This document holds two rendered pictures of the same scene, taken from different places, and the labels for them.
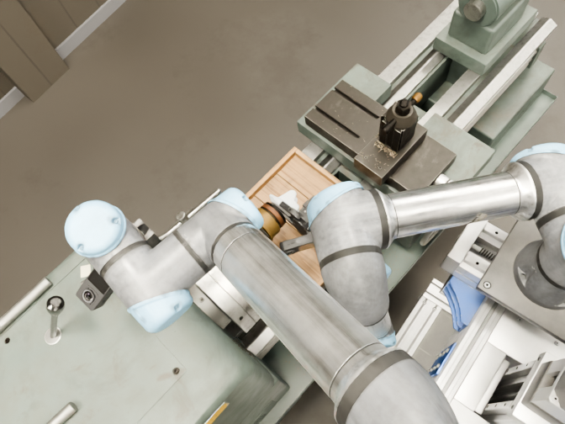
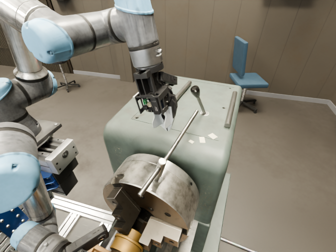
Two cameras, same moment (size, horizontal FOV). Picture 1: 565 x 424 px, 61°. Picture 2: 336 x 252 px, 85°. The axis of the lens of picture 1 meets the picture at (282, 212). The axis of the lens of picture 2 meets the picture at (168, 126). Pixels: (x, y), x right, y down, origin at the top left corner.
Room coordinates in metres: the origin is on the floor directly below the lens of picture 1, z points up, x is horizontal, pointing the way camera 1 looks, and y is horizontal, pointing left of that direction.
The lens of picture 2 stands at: (0.73, 0.04, 1.68)
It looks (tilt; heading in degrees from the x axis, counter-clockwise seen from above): 38 degrees down; 145
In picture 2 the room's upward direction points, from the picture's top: straight up
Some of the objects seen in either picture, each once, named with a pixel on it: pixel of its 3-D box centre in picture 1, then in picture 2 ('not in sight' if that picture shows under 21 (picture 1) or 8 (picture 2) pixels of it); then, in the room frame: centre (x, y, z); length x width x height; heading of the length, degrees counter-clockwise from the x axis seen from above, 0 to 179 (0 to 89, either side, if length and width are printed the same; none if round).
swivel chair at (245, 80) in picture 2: not in sight; (247, 76); (-0.80, 2.66, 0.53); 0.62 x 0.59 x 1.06; 37
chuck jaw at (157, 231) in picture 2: not in sight; (165, 233); (0.53, 0.17, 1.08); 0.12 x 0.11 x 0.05; 33
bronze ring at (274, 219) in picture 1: (263, 224); (126, 248); (0.50, 0.06, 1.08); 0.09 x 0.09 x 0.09; 33
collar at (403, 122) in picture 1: (402, 113); not in sight; (0.67, -0.37, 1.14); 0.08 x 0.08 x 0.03
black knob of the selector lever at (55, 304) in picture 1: (56, 307); (195, 92); (0.31, 0.45, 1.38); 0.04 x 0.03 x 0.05; 123
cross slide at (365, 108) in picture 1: (377, 138); not in sight; (0.73, -0.34, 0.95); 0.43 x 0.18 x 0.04; 33
